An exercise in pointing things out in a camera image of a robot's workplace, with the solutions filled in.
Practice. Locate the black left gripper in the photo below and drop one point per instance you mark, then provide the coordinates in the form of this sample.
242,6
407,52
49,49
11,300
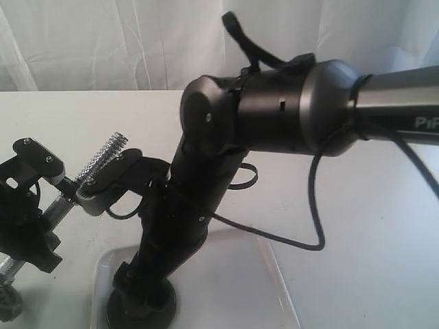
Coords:
23,227

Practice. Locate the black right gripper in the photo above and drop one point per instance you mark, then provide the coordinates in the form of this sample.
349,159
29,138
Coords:
172,233

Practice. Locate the black weight plate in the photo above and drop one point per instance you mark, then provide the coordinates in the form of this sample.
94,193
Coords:
158,310
11,303

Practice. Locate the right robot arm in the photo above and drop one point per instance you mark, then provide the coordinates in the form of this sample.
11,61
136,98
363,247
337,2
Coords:
316,109

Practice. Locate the white plastic tray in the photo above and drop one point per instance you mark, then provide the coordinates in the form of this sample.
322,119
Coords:
233,281

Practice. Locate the white backdrop curtain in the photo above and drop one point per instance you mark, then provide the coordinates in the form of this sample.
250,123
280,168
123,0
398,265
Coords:
163,45

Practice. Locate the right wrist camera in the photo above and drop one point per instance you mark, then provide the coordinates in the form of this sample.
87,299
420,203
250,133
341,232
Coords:
104,188

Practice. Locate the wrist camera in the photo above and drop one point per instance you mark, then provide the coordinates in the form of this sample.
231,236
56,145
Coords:
104,188
40,159

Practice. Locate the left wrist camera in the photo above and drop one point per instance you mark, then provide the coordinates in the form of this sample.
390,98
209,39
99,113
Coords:
40,159

